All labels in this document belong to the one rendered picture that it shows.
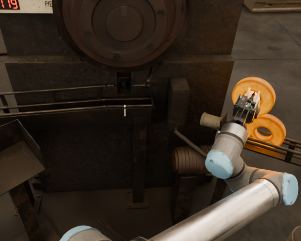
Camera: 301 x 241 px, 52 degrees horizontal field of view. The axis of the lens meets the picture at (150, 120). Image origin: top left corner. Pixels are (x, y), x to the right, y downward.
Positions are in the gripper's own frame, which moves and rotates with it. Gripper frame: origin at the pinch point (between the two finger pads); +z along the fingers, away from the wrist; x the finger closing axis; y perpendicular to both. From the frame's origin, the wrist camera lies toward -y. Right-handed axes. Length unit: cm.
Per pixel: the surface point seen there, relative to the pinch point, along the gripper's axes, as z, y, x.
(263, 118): -4.1, -7.5, -6.3
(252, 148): -9.6, -21.7, -6.3
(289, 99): 113, -123, -15
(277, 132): -5.2, -10.9, -12.9
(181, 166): -25.5, -31.8, 18.3
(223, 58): 17.3, -4.7, 18.6
